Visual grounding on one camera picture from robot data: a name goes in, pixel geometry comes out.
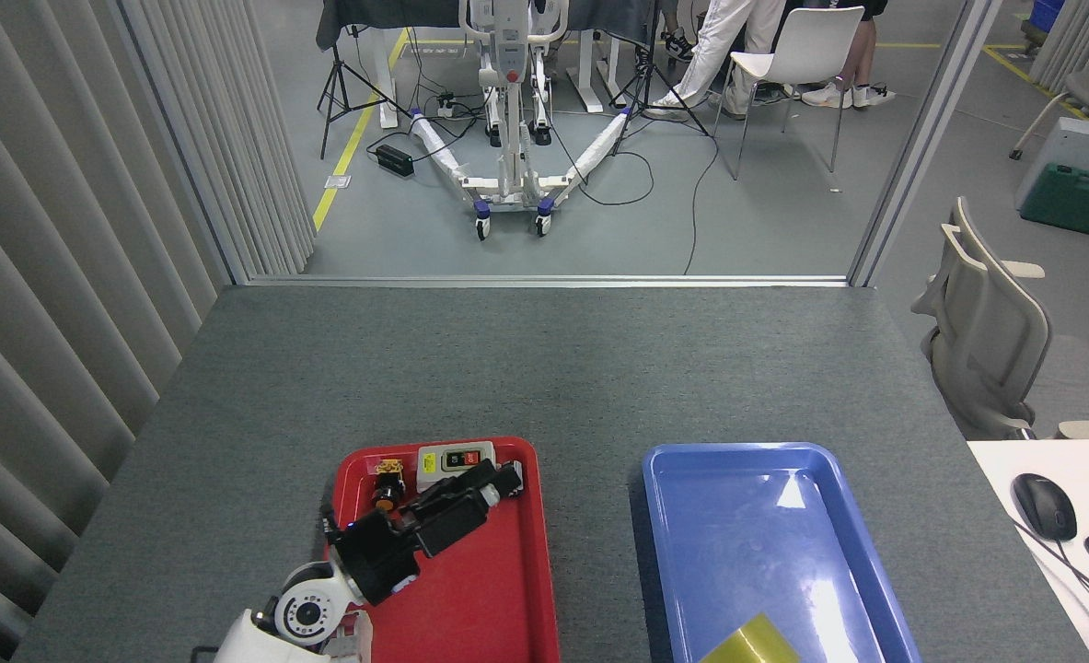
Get white desk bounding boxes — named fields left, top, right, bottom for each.
left=967, top=439, right=1089, bottom=663

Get black tripod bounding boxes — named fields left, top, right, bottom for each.
left=608, top=0, right=712, bottom=157
left=317, top=23, right=413, bottom=162

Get desk with black cloth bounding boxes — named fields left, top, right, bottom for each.
left=316, top=0, right=665, bottom=130

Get black mouse cable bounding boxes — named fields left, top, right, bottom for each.
left=1004, top=516, right=1089, bottom=620

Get silver post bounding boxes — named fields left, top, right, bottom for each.
left=846, top=0, right=1005, bottom=288

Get white plastic block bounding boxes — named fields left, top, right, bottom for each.
left=328, top=610, right=373, bottom=663

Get black floor cable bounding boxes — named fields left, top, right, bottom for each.
left=682, top=138, right=722, bottom=277

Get black computer mouse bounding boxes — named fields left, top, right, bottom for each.
left=1011, top=472, right=1079, bottom=542

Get beige office chair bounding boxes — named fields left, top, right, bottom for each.
left=910, top=196, right=1053, bottom=441

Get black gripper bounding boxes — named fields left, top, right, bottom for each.
left=323, top=459, right=504, bottom=607

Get red plastic tray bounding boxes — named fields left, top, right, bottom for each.
left=309, top=436, right=561, bottom=663

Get green case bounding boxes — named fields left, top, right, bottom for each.
left=1021, top=163, right=1089, bottom=238

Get grey vertical blinds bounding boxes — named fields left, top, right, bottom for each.
left=0, top=0, right=317, bottom=663

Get grey switch box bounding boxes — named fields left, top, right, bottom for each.
left=415, top=441, right=496, bottom=494

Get person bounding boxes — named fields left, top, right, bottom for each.
left=641, top=0, right=784, bottom=122
left=756, top=0, right=897, bottom=110

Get yellow tape roll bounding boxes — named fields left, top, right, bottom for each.
left=699, top=613, right=801, bottom=663

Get white stand on wheels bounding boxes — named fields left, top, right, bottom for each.
left=408, top=0, right=637, bottom=242

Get orange push button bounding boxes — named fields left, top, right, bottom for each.
left=371, top=459, right=407, bottom=514

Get white chair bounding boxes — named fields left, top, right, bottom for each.
left=712, top=6, right=865, bottom=181

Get silver table rail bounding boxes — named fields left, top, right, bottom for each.
left=248, top=274, right=851, bottom=288

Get blue plastic tray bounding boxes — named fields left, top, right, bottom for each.
left=643, top=442, right=922, bottom=663

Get blue bin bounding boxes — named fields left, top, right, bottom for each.
left=1023, top=0, right=1067, bottom=52

